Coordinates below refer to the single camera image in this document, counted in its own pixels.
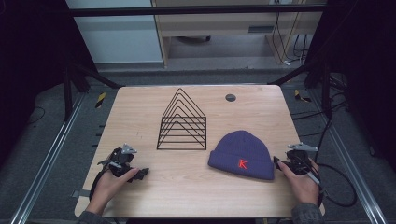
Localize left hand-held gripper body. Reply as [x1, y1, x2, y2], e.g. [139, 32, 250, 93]
[97, 143, 140, 179]

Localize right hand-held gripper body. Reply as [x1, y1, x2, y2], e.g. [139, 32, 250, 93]
[281, 142, 322, 186]

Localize purple knit beanie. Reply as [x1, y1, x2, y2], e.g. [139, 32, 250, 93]
[207, 130, 276, 181]

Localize person's right hand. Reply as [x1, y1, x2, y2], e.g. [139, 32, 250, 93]
[276, 161, 320, 207]

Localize person's left hand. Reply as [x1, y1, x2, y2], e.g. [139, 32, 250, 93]
[85, 168, 140, 217]

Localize grey tape strip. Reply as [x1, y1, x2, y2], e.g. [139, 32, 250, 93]
[71, 189, 92, 199]

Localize yellow black hazard tape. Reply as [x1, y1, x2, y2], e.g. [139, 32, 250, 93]
[293, 89, 312, 104]
[94, 91, 107, 109]

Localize black metal stand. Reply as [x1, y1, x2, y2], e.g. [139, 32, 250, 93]
[61, 58, 123, 123]
[267, 58, 333, 119]

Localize black curtain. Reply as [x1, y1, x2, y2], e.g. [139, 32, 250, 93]
[0, 0, 98, 164]
[306, 0, 396, 174]

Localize white cabinet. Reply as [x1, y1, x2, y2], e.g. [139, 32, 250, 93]
[64, 0, 164, 65]

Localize wooden office desk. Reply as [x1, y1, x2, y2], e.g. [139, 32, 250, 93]
[150, 0, 314, 68]

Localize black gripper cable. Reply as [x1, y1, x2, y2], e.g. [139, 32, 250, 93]
[312, 155, 359, 208]
[89, 169, 106, 202]

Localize black wire file rack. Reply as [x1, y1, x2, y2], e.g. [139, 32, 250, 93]
[156, 88, 208, 151]

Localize black floor cables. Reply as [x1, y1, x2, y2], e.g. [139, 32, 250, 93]
[290, 74, 349, 138]

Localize aluminium floor rail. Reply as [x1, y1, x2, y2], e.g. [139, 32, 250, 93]
[9, 92, 87, 224]
[310, 89, 388, 224]

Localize hanging desk cables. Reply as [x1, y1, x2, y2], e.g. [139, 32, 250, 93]
[271, 11, 310, 65]

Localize black horizontal frame bar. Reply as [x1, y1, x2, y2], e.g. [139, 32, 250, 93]
[68, 5, 327, 18]

